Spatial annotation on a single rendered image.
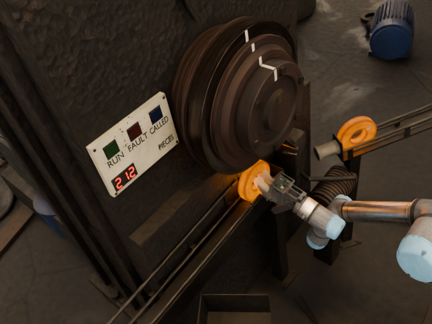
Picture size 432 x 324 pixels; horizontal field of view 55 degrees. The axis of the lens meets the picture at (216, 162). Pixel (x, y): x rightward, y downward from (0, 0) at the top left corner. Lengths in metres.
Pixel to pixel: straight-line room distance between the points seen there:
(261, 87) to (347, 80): 2.24
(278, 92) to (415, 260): 0.58
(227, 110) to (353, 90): 2.17
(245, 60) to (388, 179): 1.61
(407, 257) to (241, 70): 0.67
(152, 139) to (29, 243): 1.69
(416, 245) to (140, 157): 0.77
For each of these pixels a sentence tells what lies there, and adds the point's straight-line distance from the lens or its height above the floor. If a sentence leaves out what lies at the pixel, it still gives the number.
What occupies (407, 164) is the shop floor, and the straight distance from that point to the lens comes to 2.68.
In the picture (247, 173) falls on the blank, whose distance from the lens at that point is 1.46.
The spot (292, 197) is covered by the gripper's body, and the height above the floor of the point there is 0.78.
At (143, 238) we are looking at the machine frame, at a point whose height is 0.87.
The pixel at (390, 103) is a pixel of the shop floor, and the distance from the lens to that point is 3.10.
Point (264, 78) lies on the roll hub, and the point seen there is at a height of 1.25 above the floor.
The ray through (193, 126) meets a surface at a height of 1.17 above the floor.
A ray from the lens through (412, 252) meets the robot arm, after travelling 1.23.
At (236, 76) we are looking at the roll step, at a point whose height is 1.27.
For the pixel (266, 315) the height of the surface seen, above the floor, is 0.61.
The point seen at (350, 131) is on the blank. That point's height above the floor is 0.75.
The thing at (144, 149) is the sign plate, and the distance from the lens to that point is 1.17.
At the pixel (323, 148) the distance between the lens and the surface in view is 1.71.
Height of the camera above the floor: 1.87
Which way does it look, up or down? 44 degrees down
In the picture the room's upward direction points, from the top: 13 degrees counter-clockwise
